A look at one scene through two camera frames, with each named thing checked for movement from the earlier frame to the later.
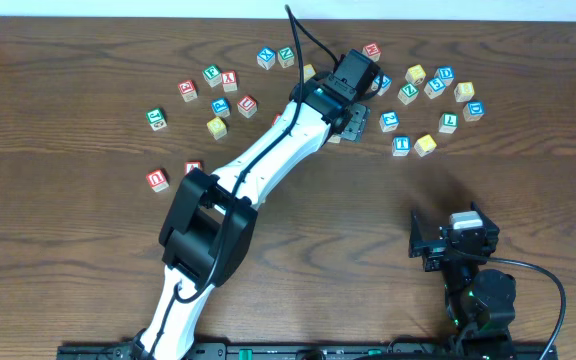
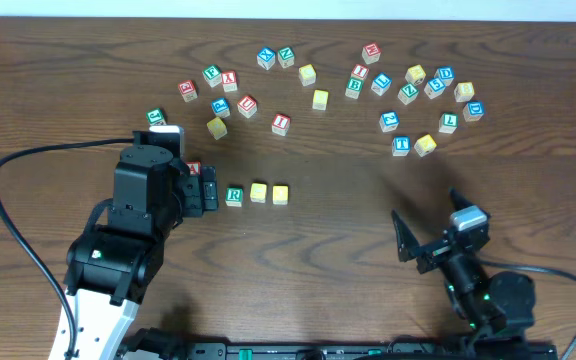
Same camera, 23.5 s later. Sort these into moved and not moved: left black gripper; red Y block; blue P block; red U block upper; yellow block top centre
Moved: left black gripper
Not moved: yellow block top centre; red Y block; red U block upper; blue P block
